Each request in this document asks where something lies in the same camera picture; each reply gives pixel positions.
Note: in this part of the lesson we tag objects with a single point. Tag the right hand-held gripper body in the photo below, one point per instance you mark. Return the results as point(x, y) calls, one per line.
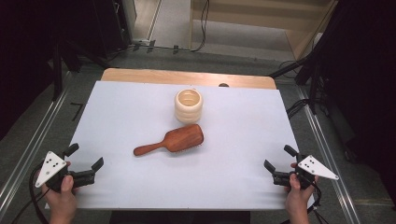
point(314, 166)

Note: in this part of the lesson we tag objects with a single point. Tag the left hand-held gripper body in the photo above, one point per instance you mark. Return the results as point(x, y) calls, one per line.
point(51, 168)

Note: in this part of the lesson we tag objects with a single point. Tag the brown wooden hairbrush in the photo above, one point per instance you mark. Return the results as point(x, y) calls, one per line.
point(182, 139)

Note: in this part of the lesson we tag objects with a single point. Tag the cream ribbed cup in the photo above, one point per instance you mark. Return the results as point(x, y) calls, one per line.
point(188, 113)

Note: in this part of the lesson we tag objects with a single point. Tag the person's left hand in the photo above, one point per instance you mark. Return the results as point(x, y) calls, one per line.
point(63, 202)

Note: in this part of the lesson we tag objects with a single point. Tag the person's right hand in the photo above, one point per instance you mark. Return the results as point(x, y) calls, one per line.
point(297, 199)

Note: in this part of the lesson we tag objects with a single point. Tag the white sheet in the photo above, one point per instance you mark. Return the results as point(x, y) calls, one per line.
point(124, 124)

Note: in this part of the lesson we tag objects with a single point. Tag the black metal stand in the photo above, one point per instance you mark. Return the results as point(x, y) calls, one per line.
point(313, 90)
point(57, 71)

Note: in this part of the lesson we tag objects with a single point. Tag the person's dark clothing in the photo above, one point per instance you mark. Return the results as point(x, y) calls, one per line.
point(180, 218)

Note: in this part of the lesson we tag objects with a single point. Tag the light wooden table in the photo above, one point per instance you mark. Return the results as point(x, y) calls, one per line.
point(155, 76)

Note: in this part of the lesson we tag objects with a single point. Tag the dark cabinet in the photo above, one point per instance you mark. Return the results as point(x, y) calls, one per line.
point(112, 25)

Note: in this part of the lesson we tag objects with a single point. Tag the metal floor rail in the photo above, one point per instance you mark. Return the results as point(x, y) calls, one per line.
point(34, 140)
point(327, 155)

